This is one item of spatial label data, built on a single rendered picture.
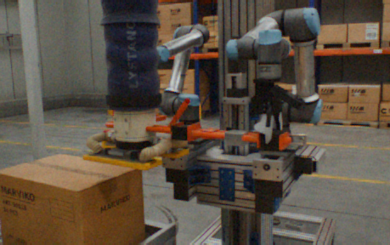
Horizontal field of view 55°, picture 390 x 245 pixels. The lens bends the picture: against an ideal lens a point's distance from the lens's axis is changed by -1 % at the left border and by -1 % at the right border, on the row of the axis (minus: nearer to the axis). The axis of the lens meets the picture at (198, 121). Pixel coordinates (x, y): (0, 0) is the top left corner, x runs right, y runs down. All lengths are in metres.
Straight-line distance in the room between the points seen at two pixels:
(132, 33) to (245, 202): 1.03
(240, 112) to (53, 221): 1.05
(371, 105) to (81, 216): 7.33
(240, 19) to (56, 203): 1.28
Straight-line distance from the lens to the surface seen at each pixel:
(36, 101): 4.83
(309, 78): 1.78
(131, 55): 1.47
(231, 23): 2.13
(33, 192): 1.86
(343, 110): 8.47
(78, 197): 1.63
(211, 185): 2.06
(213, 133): 1.35
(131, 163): 1.46
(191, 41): 2.06
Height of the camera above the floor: 1.45
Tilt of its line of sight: 9 degrees down
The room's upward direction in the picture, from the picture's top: 1 degrees counter-clockwise
